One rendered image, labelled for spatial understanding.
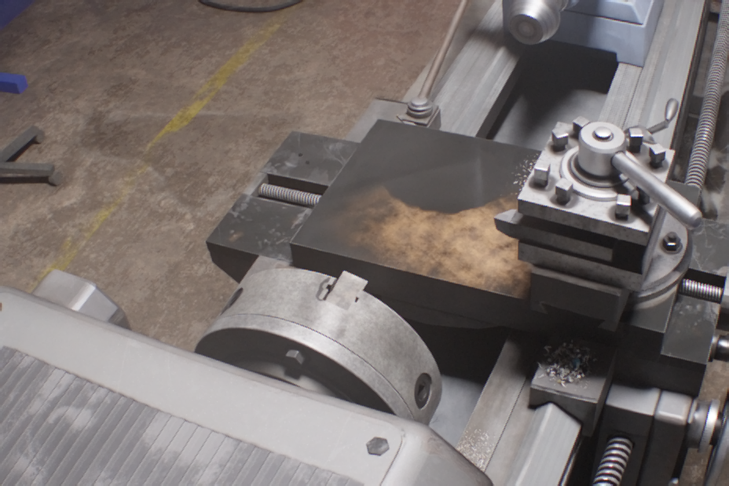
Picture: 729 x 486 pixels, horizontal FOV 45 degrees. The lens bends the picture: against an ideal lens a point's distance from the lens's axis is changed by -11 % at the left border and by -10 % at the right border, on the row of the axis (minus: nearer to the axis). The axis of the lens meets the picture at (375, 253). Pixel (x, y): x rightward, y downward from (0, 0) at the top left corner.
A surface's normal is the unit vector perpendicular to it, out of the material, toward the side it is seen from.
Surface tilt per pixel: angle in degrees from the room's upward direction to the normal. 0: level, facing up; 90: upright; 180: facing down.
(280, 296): 8
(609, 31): 90
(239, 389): 0
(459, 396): 7
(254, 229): 0
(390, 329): 42
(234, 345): 90
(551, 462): 36
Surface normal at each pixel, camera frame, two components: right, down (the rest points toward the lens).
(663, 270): -0.10, -0.72
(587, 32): -0.40, 0.66
